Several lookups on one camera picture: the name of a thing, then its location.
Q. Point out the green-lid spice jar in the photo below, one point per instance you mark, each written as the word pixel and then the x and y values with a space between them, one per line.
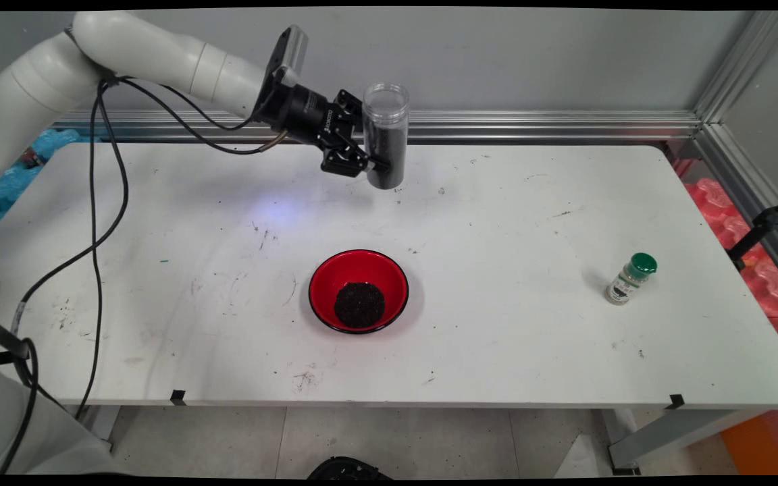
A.
pixel 625 283

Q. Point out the red plastic packages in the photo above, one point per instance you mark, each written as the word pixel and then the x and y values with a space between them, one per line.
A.
pixel 706 196

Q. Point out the aluminium frame post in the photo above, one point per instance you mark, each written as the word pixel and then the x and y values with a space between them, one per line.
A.
pixel 747 64

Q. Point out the black round floor object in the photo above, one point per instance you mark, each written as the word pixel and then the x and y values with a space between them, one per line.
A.
pixel 348 469

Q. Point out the black tripod stand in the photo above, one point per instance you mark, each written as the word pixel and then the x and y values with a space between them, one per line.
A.
pixel 767 219

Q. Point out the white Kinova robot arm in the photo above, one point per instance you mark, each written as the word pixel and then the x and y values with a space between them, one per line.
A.
pixel 159 50

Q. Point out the black tape strip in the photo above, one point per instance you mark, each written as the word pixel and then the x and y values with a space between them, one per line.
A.
pixel 178 397
pixel 675 401

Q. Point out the clear plastic jar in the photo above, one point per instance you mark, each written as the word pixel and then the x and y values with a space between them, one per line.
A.
pixel 385 101

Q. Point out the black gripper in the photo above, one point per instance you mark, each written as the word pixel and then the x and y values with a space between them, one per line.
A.
pixel 304 111

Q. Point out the red bowl black rim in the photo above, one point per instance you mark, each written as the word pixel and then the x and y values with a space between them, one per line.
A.
pixel 362 266

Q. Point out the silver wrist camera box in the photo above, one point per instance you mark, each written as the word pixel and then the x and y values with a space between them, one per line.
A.
pixel 296 50

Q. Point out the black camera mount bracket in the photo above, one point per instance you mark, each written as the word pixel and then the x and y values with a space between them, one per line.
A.
pixel 271 74

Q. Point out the grey metal table leg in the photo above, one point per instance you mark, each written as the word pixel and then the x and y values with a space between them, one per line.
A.
pixel 102 422
pixel 666 432

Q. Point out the orange box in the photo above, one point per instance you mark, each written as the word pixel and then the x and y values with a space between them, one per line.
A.
pixel 760 445

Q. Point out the aluminium frame rail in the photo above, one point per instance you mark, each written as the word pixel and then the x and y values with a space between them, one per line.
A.
pixel 531 125
pixel 747 196

